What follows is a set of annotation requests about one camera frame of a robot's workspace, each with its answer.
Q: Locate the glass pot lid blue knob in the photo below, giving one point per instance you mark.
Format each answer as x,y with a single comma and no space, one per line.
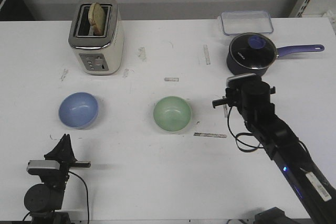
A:
252,51

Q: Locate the cream and chrome toaster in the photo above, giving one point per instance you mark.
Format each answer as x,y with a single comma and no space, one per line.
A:
97,55

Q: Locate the green bowl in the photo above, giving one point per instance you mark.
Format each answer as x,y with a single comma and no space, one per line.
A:
172,114

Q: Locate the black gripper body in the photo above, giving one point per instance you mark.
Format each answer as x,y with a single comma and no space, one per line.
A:
250,94
59,178

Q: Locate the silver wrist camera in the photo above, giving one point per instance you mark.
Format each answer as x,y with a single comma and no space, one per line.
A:
236,80
38,167

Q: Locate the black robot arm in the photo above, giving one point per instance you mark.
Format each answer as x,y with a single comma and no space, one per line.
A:
44,200
291,156

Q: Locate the toast slice in toaster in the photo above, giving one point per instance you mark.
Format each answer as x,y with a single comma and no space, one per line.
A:
97,19

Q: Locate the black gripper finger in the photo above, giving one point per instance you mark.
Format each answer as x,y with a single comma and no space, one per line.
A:
70,153
57,153

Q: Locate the blue bowl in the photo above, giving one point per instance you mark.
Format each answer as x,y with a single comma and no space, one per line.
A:
78,110

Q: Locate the dark blue saucepan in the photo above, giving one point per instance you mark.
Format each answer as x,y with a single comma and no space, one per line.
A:
236,69

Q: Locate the clear plastic food container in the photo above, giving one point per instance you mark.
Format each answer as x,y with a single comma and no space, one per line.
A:
239,22

